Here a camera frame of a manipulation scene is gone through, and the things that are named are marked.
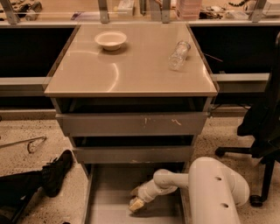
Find clear plastic bottle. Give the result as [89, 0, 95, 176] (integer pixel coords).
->
[169, 40, 191, 71]

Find white bowl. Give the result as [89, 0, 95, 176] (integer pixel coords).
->
[94, 31, 127, 51]

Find grey drawer cabinet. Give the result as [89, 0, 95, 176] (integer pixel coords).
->
[43, 23, 219, 176]

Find grey top drawer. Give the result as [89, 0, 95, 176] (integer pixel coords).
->
[56, 112, 207, 137]

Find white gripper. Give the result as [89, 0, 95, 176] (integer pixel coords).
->
[129, 180, 178, 213]

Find black office chair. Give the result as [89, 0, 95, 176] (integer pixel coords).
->
[215, 33, 280, 207]

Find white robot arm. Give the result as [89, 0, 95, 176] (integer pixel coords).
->
[129, 157, 249, 224]

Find pink storage box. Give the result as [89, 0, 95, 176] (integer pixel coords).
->
[175, 0, 202, 20]

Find grey open bottom drawer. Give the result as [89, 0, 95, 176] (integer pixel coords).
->
[81, 163, 189, 224]

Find metal tool on floor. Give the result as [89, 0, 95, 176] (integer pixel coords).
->
[0, 136, 47, 154]

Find grey middle drawer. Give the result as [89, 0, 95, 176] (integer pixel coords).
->
[73, 145, 193, 164]

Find black shoe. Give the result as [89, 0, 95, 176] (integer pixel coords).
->
[41, 150, 74, 198]

